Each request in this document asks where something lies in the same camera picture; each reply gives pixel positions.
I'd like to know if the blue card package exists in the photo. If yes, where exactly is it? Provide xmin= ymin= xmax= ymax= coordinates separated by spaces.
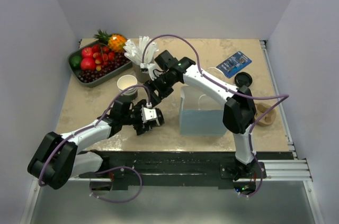
xmin=216 ymin=51 xmax=252 ymax=78

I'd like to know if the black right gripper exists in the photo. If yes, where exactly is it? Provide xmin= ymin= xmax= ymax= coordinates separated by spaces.
xmin=144 ymin=71 xmax=177 ymax=107

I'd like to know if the light blue paper bag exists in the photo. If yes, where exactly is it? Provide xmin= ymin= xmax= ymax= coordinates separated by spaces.
xmin=179 ymin=67 xmax=228 ymax=137

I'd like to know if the dark purple grape bunch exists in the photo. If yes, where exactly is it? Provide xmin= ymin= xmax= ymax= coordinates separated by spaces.
xmin=77 ymin=51 xmax=131 ymax=84

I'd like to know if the cardboard cup carrier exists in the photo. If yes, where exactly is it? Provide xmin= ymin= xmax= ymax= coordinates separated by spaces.
xmin=255 ymin=102 xmax=276 ymax=127

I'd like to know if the stack of paper cups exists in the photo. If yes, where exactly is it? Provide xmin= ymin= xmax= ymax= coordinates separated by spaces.
xmin=117 ymin=75 xmax=138 ymax=101

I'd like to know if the grey fruit tray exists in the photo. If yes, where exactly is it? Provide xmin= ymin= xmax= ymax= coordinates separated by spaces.
xmin=68 ymin=40 xmax=132 ymax=88

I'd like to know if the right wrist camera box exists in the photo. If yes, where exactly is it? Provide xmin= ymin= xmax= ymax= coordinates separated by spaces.
xmin=140 ymin=63 xmax=156 ymax=80

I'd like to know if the metal straw holder tin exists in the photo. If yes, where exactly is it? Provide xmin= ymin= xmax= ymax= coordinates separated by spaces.
xmin=132 ymin=63 xmax=150 ymax=84

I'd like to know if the red apple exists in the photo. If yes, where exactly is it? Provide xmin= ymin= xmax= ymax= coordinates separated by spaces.
xmin=81 ymin=47 xmax=93 ymax=59
xmin=80 ymin=57 xmax=96 ymax=71

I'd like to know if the green lime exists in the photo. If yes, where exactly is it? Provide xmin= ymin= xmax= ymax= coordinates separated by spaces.
xmin=70 ymin=56 xmax=82 ymax=69

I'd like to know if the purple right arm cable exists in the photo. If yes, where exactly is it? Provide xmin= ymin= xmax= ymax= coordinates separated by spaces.
xmin=141 ymin=34 xmax=290 ymax=198

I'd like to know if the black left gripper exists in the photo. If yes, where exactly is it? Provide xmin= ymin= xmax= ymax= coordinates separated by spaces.
xmin=121 ymin=100 xmax=152 ymax=135

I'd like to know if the pineapple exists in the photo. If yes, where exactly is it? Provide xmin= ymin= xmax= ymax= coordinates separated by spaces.
xmin=93 ymin=29 xmax=127 ymax=52

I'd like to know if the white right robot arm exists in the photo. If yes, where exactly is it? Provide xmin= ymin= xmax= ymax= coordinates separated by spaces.
xmin=140 ymin=50 xmax=256 ymax=178

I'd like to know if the white paper coffee cup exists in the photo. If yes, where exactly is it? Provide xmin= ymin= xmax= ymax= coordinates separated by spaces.
xmin=152 ymin=108 xmax=164 ymax=127

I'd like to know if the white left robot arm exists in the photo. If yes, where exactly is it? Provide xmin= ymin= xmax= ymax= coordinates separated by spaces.
xmin=27 ymin=97 xmax=164 ymax=190

